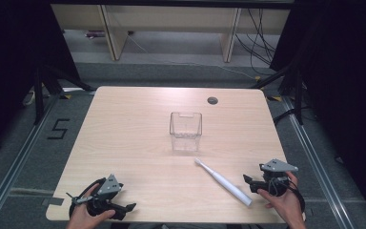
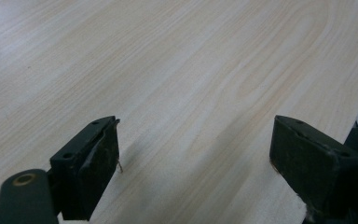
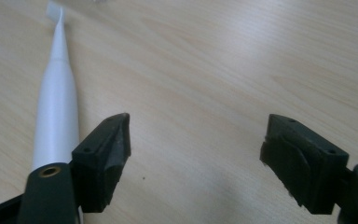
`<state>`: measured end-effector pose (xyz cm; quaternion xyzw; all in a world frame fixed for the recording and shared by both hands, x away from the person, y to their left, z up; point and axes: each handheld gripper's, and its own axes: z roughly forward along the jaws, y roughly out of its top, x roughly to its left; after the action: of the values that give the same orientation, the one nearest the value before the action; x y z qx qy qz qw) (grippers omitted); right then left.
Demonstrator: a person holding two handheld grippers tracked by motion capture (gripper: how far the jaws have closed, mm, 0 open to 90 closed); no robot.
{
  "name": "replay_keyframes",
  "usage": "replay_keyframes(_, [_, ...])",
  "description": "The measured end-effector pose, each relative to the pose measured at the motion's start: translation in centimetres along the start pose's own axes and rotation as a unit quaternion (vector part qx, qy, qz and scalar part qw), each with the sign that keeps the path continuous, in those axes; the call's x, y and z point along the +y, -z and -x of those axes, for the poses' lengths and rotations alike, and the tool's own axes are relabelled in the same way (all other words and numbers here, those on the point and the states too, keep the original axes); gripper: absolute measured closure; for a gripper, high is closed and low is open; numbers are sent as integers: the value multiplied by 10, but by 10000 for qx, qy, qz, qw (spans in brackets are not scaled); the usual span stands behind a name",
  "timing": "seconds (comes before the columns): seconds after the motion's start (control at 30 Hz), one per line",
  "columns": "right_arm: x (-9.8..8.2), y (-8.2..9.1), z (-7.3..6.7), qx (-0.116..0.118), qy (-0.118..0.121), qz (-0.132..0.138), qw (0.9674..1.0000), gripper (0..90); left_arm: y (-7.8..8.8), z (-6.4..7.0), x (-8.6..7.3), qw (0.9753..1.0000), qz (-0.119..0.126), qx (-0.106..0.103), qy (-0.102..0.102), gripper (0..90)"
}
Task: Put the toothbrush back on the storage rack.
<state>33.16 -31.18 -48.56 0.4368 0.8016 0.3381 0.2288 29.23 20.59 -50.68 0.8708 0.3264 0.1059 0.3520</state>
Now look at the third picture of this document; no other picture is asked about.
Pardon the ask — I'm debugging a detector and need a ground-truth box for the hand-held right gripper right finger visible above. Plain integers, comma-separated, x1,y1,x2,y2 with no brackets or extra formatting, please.
259,113,351,216

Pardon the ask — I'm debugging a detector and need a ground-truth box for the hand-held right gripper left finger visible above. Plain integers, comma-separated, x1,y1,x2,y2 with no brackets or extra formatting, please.
70,112,132,214

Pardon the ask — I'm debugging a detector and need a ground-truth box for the white electric toothbrush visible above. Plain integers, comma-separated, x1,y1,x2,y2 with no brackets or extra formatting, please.
31,1,81,173

